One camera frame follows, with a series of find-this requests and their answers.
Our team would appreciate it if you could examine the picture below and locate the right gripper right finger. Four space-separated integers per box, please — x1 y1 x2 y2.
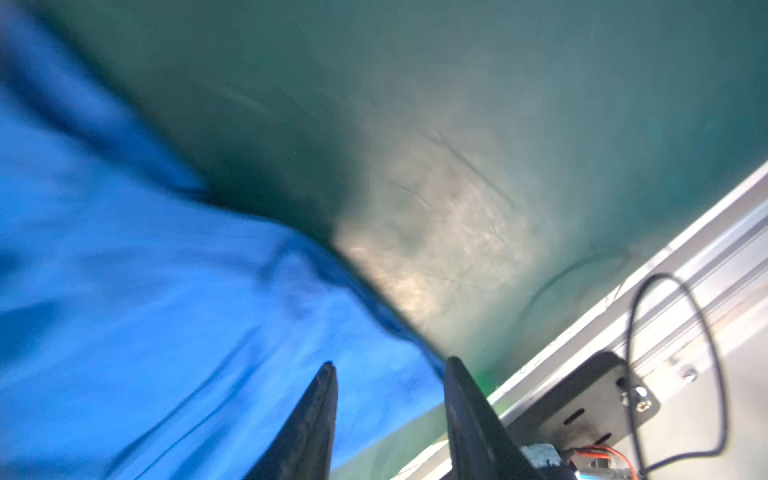
443 357 540 479

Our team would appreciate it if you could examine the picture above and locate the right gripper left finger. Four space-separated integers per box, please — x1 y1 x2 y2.
245 362 338 480

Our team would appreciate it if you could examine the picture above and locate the blue printed t-shirt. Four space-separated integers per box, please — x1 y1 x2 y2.
1 2 443 479

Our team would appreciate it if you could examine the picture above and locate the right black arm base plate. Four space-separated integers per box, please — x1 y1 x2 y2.
500 352 661 479

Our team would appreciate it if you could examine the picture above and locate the aluminium front rail frame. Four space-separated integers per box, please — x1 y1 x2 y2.
389 158 768 480

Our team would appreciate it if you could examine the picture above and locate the black loose cable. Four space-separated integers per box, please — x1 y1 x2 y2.
623 272 729 478

